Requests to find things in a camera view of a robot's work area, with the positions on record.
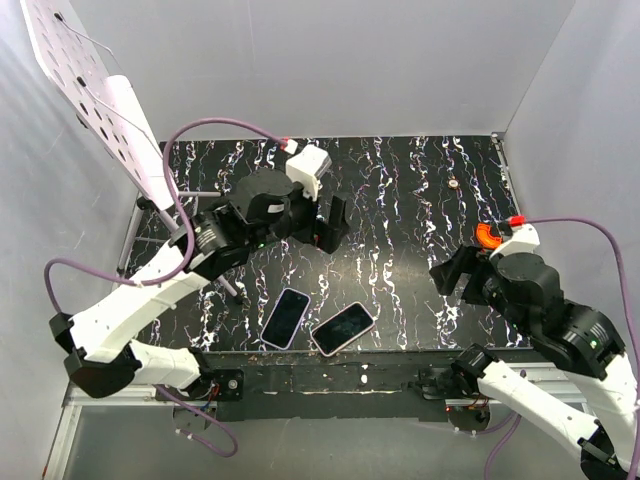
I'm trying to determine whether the aluminium frame rail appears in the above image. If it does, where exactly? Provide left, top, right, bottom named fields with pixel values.
left=41, top=385, right=164, bottom=480

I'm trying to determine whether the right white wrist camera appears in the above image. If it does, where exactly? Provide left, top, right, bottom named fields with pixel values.
left=489, top=223, right=540, bottom=260

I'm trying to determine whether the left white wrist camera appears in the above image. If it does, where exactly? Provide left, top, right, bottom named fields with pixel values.
left=285, top=144, right=332, bottom=201

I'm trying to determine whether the phone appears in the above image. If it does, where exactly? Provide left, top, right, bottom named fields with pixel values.
left=260, top=288, right=310, bottom=350
left=311, top=302, right=375, bottom=358

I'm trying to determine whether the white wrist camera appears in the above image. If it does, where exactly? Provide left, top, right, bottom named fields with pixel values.
left=285, top=144, right=332, bottom=201
left=489, top=223, right=540, bottom=260

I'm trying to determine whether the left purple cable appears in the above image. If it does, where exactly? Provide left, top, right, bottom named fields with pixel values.
left=43, top=117, right=299, bottom=314

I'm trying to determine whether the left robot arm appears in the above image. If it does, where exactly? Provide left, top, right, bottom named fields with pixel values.
left=49, top=168, right=349, bottom=400

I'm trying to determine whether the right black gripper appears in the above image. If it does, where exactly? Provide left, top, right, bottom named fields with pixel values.
left=428, top=240, right=531, bottom=335

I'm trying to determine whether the white perforated music stand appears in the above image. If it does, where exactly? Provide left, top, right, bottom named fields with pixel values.
left=18, top=0, right=246, bottom=305

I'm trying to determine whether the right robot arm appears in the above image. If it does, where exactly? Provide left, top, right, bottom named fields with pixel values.
left=430, top=246, right=639, bottom=479

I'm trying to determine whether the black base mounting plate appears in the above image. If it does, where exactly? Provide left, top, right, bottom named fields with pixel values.
left=203, top=351, right=496, bottom=431

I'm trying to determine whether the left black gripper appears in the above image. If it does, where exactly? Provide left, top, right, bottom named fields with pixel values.
left=248, top=177, right=351, bottom=255

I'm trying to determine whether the orange plastic clip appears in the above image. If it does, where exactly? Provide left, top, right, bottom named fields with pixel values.
left=475, top=223, right=502, bottom=250

